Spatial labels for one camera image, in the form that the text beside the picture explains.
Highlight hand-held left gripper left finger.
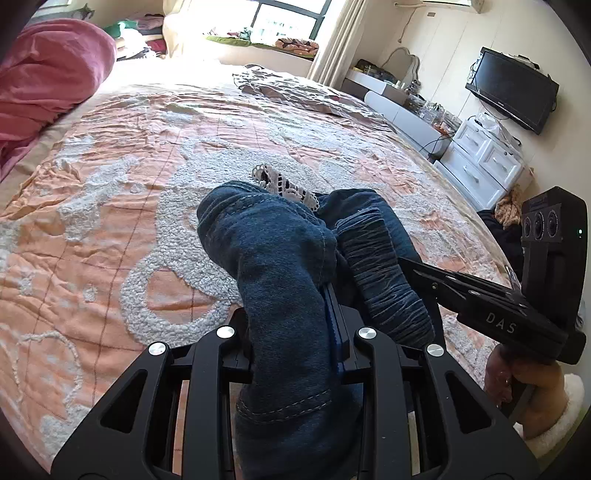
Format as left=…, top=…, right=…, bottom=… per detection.
left=51, top=307, right=254, bottom=480

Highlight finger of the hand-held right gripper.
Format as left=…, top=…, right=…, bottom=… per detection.
left=398, top=257, right=462, bottom=319

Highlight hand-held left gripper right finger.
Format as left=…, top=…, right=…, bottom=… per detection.
left=323, top=284, right=541, bottom=480

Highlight blue denim garment with lace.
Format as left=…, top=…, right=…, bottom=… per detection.
left=196, top=164, right=446, bottom=480

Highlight person's right forearm green sleeve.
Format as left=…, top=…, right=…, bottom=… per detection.
left=512, top=374, right=586, bottom=455

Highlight person's right hand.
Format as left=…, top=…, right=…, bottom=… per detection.
left=484, top=344, right=566, bottom=439

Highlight dark clothes pile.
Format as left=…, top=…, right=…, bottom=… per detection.
left=475, top=208, right=527, bottom=274

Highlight yellow knitted cloth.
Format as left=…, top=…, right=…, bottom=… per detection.
left=495, top=185, right=526, bottom=230

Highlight white drawer cabinet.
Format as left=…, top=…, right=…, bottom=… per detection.
left=438, top=121, right=527, bottom=210

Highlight white dressing table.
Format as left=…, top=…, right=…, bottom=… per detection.
left=342, top=67, right=455, bottom=160

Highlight pink and white printed blanket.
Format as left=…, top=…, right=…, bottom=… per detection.
left=0, top=65, right=525, bottom=472

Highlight black flat television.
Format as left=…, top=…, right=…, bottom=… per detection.
left=465, top=46, right=560, bottom=136

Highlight dressing table mirror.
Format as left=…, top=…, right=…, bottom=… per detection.
left=383, top=46, right=422, bottom=89

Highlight brown patterned quilt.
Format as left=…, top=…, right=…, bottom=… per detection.
left=231, top=65, right=393, bottom=117

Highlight cream curtain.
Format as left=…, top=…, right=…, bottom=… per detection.
left=307, top=0, right=363, bottom=88

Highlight white air conditioner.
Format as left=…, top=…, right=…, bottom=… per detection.
left=394, top=0, right=485, bottom=13

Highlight clothes on window seat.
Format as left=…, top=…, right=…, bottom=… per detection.
left=203, top=28, right=320, bottom=58

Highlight black framed window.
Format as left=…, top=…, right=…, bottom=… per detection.
left=252, top=0, right=333, bottom=47

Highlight pile of folded clothes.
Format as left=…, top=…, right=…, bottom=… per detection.
left=104, top=14, right=167, bottom=61

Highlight pink pillow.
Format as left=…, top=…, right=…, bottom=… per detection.
left=0, top=18, right=117, bottom=182

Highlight black cable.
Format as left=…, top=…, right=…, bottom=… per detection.
left=419, top=135, right=452, bottom=161

